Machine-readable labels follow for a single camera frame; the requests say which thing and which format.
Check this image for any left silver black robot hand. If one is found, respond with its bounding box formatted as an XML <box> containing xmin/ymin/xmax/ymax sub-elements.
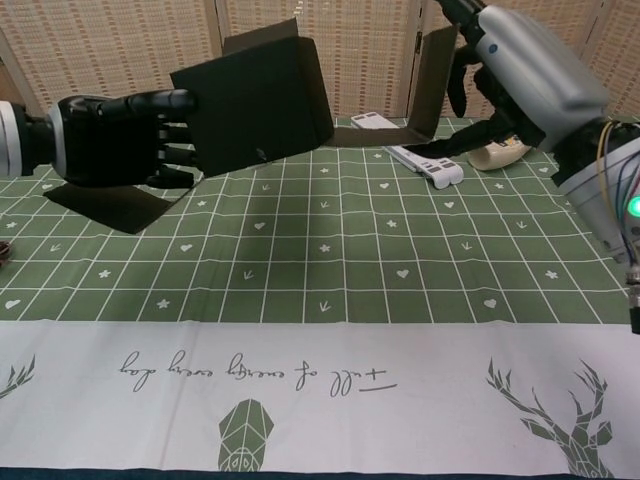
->
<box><xmin>47</xmin><ymin>88</ymin><xmax>199</xmax><ymax>190</ymax></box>

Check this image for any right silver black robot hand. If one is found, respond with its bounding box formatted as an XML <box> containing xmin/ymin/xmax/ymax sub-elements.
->
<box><xmin>399</xmin><ymin>0</ymin><xmax>612</xmax><ymax>164</ymax></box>

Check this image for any black cardboard box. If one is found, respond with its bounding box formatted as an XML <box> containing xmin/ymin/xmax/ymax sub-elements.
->
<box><xmin>44</xmin><ymin>18</ymin><xmax>459</xmax><ymax>235</ymax></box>

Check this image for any woven bamboo screen panel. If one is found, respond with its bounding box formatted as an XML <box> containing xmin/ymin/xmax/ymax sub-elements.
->
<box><xmin>564</xmin><ymin>0</ymin><xmax>640</xmax><ymax>121</ymax></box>
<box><xmin>0</xmin><ymin>0</ymin><xmax>236</xmax><ymax>121</ymax></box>
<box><xmin>214</xmin><ymin>0</ymin><xmax>426</xmax><ymax>119</ymax></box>
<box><xmin>407</xmin><ymin>0</ymin><xmax>601</xmax><ymax>119</ymax></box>

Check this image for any cream mayonnaise squeeze bottle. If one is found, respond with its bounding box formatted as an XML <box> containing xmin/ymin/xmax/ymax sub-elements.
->
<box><xmin>468</xmin><ymin>137</ymin><xmax>526</xmax><ymax>171</ymax></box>

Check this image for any white folding stand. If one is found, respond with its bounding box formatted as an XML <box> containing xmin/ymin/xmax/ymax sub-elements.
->
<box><xmin>349</xmin><ymin>112</ymin><xmax>464</xmax><ymax>190</ymax></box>

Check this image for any green checked deer tablecloth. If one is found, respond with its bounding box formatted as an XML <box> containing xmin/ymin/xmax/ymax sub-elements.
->
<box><xmin>0</xmin><ymin>113</ymin><xmax>640</xmax><ymax>480</ymax></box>

